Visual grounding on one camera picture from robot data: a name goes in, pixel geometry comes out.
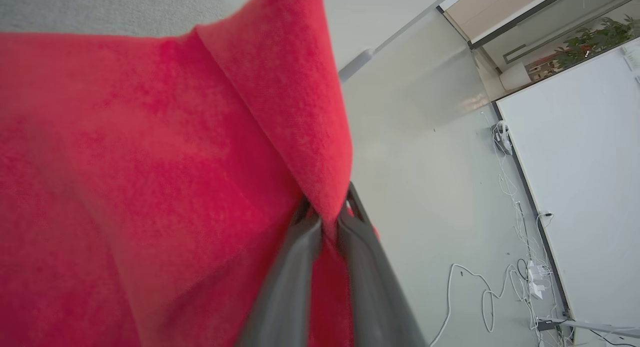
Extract red Bulls 23 jersey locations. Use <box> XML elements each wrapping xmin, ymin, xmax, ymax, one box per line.
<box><xmin>0</xmin><ymin>0</ymin><xmax>381</xmax><ymax>347</ymax></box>

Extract tangled thin white cables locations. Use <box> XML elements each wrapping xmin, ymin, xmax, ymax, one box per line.
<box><xmin>480</xmin><ymin>112</ymin><xmax>557</xmax><ymax>268</ymax></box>

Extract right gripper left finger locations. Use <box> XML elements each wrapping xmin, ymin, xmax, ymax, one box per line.
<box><xmin>235</xmin><ymin>197</ymin><xmax>323</xmax><ymax>347</ymax></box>

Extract green potted plant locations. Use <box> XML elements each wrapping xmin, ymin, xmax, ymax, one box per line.
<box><xmin>552</xmin><ymin>14</ymin><xmax>640</xmax><ymax>70</ymax></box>

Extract long white floor cable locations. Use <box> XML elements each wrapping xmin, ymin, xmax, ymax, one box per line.
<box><xmin>430</xmin><ymin>263</ymin><xmax>526</xmax><ymax>347</ymax></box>

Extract white wall charger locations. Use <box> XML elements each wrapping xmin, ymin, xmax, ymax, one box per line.
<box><xmin>492</xmin><ymin>121</ymin><xmax>514</xmax><ymax>156</ymax></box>

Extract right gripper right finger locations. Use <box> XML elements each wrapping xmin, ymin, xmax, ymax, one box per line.
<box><xmin>336</xmin><ymin>182</ymin><xmax>428</xmax><ymax>347</ymax></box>

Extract large white board panel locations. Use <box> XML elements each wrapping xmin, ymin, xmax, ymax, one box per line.
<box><xmin>495</xmin><ymin>37</ymin><xmax>640</xmax><ymax>333</ymax></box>

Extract white power adapter cluster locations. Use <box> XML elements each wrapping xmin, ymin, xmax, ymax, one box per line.
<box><xmin>525</xmin><ymin>259</ymin><xmax>552</xmax><ymax>300</ymax></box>

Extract glass door with frame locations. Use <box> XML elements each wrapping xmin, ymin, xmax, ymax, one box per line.
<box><xmin>437</xmin><ymin>0</ymin><xmax>640</xmax><ymax>63</ymax></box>

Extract white plant pot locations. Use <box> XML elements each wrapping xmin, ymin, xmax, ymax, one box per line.
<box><xmin>499</xmin><ymin>62</ymin><xmax>532</xmax><ymax>92</ymax></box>

